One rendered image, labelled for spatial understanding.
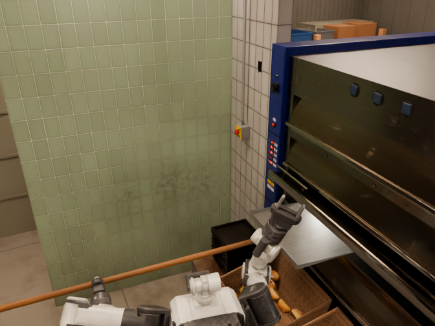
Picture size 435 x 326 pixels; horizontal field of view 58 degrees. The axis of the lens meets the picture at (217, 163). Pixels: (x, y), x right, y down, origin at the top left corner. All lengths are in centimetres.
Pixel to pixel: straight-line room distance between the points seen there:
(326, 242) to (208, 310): 96
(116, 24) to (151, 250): 189
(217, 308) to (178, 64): 192
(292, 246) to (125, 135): 151
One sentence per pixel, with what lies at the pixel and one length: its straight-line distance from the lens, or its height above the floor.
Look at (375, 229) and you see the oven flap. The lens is 194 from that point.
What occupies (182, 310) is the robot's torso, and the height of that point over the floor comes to 140.
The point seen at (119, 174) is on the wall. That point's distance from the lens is 313.
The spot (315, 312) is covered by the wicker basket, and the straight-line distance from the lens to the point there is 242.
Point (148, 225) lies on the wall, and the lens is 342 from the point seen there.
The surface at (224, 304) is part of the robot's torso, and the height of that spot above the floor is 140.
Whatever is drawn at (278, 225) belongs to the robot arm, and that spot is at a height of 164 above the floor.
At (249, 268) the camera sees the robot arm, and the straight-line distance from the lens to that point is 184.
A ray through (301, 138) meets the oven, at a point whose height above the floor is 166.
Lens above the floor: 251
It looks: 25 degrees down
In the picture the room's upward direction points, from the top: 1 degrees counter-clockwise
